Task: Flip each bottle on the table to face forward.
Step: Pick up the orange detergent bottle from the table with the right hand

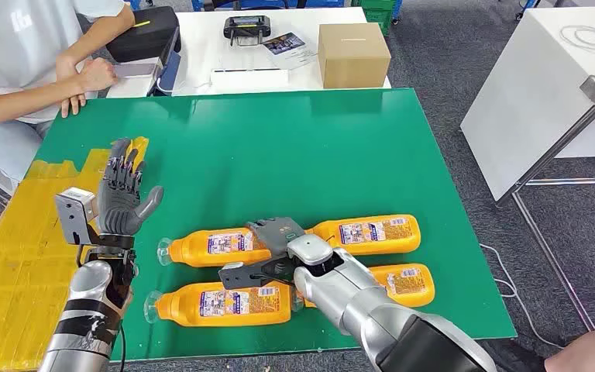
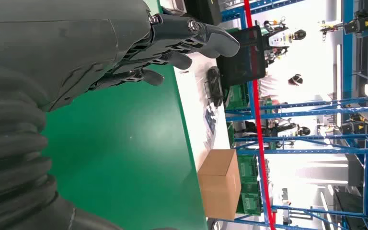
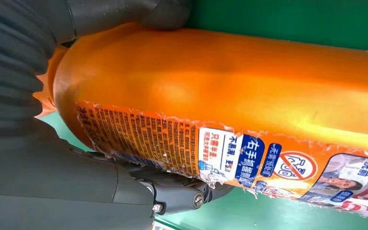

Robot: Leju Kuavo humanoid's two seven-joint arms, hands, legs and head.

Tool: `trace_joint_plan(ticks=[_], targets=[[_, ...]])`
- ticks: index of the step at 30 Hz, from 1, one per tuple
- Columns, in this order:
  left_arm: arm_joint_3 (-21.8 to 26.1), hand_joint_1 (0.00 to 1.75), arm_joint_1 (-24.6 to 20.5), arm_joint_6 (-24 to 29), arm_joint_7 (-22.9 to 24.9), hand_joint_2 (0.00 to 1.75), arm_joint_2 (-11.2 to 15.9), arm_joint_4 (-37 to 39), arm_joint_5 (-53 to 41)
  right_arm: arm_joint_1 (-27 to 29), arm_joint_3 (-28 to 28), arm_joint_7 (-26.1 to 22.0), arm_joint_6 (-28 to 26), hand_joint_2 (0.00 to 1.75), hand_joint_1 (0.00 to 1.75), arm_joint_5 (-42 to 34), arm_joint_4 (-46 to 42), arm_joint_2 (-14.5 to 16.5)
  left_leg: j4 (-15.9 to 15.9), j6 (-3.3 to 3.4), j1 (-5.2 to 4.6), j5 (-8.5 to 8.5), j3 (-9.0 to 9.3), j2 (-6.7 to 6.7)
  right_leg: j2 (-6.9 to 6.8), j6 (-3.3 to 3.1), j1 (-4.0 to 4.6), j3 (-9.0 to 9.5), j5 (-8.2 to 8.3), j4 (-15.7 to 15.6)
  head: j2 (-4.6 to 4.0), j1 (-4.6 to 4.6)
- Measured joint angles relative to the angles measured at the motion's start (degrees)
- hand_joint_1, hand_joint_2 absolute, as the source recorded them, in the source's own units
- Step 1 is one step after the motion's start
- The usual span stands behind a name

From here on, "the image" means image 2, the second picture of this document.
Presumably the white humanoid robot black head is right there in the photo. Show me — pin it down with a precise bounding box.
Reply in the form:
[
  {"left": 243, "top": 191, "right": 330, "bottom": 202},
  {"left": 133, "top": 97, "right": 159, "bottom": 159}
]
[
  {"left": 260, "top": 17, "right": 308, "bottom": 61},
  {"left": 268, "top": 118, "right": 311, "bottom": 145}
]

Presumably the person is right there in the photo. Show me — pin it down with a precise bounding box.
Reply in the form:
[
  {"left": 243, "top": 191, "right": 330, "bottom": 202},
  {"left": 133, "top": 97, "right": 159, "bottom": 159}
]
[{"left": 259, "top": 73, "right": 304, "bottom": 100}]

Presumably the red barrier strip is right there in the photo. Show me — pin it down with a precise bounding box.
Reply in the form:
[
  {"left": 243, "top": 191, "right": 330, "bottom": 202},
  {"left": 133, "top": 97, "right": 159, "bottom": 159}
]
[{"left": 243, "top": 0, "right": 276, "bottom": 230}]

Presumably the black handheld controller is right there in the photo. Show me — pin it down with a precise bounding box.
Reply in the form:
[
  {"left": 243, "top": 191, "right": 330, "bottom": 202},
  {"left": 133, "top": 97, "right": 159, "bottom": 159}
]
[{"left": 207, "top": 66, "right": 225, "bottom": 108}]

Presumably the blue steel rack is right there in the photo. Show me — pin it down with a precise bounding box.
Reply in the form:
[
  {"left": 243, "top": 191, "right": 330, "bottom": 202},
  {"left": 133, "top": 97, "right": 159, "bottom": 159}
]
[{"left": 220, "top": 0, "right": 368, "bottom": 230}]

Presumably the printed booklet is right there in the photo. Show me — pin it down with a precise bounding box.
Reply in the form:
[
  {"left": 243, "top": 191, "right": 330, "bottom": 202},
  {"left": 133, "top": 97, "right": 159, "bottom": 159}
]
[{"left": 203, "top": 104, "right": 220, "bottom": 150}]

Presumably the black carry case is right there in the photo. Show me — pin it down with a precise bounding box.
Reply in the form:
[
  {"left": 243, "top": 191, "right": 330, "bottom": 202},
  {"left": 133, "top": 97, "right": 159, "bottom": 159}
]
[{"left": 184, "top": 0, "right": 223, "bottom": 26}]

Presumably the green plastic crate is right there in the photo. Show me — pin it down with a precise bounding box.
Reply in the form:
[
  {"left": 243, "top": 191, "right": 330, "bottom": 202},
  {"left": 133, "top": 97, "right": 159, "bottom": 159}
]
[
  {"left": 236, "top": 155, "right": 264, "bottom": 217},
  {"left": 225, "top": 83, "right": 251, "bottom": 111}
]

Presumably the brown cardboard box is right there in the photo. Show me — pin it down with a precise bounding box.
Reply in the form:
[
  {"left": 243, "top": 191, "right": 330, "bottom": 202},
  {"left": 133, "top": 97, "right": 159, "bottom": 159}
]
[{"left": 197, "top": 149, "right": 242, "bottom": 220}]

